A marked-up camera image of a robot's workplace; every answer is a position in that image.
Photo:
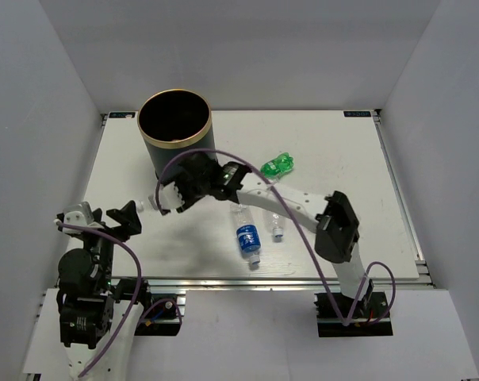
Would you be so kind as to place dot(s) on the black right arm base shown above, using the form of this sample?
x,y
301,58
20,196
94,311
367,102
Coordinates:
x,y
329,325

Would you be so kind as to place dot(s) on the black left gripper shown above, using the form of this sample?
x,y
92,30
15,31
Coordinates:
x,y
128,217

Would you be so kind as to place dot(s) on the blue logo sticker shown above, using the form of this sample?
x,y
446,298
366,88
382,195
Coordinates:
x,y
356,113
122,115

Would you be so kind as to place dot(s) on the aluminium right table rail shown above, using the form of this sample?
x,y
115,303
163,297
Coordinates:
x,y
405,254

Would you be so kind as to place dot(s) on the dark bin with gold rim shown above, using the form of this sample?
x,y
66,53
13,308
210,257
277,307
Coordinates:
x,y
172,122

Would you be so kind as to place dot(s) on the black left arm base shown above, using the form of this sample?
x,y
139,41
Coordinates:
x,y
163,319

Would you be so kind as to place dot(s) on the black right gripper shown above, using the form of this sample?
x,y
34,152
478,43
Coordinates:
x,y
179,179

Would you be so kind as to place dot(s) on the clear unlabeled plastic bottle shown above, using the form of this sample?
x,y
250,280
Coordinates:
x,y
274,224

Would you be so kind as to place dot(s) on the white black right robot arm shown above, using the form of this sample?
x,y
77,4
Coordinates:
x,y
331,217

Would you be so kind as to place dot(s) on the blue logo sticker right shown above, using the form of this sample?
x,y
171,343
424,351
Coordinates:
x,y
356,113

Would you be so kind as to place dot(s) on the aluminium front table rail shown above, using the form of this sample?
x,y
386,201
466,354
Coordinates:
x,y
243,283

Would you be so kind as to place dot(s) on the blue logo sticker left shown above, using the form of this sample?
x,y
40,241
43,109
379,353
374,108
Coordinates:
x,y
122,115

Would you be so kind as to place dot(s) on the crushed Aquarius bottle blue label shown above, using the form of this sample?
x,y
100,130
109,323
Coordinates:
x,y
147,203

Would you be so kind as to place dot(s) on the clear bottle dark blue label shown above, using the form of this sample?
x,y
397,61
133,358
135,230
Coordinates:
x,y
247,235

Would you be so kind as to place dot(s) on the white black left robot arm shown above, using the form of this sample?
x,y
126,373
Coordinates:
x,y
98,319

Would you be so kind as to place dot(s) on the green Sprite bottle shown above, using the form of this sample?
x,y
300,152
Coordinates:
x,y
279,166

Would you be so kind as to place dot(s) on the aluminium table rail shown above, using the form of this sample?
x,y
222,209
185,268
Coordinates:
x,y
243,283
405,254

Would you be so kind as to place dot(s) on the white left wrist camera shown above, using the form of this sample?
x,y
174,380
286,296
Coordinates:
x,y
77,215

